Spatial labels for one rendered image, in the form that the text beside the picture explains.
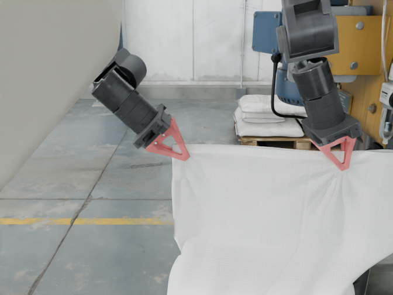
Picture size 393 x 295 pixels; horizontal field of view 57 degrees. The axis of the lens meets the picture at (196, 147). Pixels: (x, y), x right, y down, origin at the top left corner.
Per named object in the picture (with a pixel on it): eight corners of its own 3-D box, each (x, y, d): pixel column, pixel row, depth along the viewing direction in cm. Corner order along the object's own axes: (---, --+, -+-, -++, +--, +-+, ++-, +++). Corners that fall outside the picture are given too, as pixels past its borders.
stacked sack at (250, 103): (239, 115, 343) (239, 101, 338) (237, 105, 382) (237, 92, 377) (310, 116, 339) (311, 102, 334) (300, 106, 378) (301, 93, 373)
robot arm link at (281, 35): (276, 28, 54) (336, 14, 52) (271, 19, 65) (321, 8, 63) (287, 103, 59) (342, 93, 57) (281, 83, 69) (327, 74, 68)
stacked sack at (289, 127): (237, 140, 349) (237, 126, 344) (233, 127, 390) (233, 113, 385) (306, 141, 349) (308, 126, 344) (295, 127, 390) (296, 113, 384)
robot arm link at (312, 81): (291, 70, 56) (328, 55, 54) (286, 60, 62) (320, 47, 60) (305, 109, 58) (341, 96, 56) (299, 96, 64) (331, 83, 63)
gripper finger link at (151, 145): (199, 137, 70) (164, 104, 68) (200, 151, 64) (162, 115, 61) (175, 160, 72) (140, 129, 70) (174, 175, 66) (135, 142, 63)
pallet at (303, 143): (241, 152, 354) (241, 138, 349) (233, 127, 431) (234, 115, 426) (364, 152, 354) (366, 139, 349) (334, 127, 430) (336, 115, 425)
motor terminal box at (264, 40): (273, 66, 81) (278, 11, 77) (248, 60, 89) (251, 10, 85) (303, 64, 84) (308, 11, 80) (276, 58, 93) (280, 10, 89)
